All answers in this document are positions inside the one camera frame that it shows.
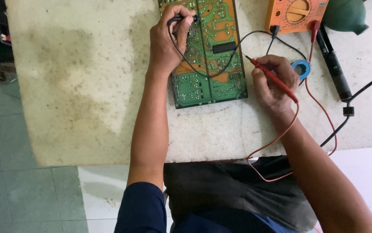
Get black power cable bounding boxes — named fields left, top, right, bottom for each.
left=320, top=65, right=372, bottom=148

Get red multimeter probe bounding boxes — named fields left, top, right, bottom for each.
left=244, top=55, right=300, bottom=104

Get grey shorts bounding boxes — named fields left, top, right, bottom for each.
left=163, top=155, right=318, bottom=232

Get dark blue shirt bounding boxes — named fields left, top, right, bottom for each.
left=114, top=182, right=296, bottom=233

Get white stained foam mat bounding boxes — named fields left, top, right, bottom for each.
left=5, top=0, right=372, bottom=167

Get black multimeter probe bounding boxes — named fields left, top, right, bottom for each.
left=167, top=14, right=203, bottom=26

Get green and orange circuit board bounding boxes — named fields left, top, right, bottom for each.
left=158, top=0, right=249, bottom=109

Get person's right hand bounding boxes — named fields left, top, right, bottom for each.
left=251, top=55, right=301, bottom=116

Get black soldering iron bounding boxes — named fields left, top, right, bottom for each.
left=315, top=24, right=353, bottom=103

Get person's left hand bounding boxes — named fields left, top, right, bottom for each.
left=149, top=4, right=197, bottom=74

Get red test lead cable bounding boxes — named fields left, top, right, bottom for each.
left=246, top=20, right=338, bottom=182

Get orange multimeter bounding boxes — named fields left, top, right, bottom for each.
left=265, top=0, right=329, bottom=35

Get green rubber blower bulb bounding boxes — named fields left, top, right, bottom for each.
left=322, top=0, right=370, bottom=36

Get blue solder wire roll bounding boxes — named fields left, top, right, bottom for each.
left=290, top=59, right=312, bottom=81

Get black test lead cable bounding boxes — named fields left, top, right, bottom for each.
left=167, top=21, right=308, bottom=87

